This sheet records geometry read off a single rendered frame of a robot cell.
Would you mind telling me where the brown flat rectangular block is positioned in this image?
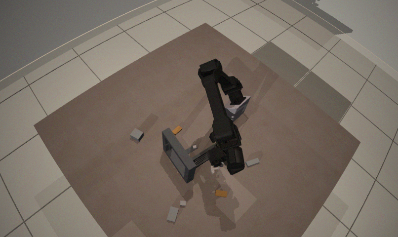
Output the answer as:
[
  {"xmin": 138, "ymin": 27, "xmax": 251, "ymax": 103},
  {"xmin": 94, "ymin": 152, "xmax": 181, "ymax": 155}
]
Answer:
[{"xmin": 172, "ymin": 126, "xmax": 182, "ymax": 135}]

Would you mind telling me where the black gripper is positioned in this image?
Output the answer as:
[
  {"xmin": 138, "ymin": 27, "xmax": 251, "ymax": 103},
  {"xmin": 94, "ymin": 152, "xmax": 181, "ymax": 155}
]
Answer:
[{"xmin": 209, "ymin": 132, "xmax": 245, "ymax": 175}]

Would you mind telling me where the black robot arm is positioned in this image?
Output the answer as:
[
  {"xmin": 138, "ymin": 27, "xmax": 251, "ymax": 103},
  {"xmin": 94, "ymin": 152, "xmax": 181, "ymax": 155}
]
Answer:
[{"xmin": 198, "ymin": 59, "xmax": 246, "ymax": 169}]

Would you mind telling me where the orange rectangular block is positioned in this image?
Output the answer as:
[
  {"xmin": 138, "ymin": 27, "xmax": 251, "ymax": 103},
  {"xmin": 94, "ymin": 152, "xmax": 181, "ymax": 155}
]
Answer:
[{"xmin": 215, "ymin": 190, "xmax": 227, "ymax": 198}]

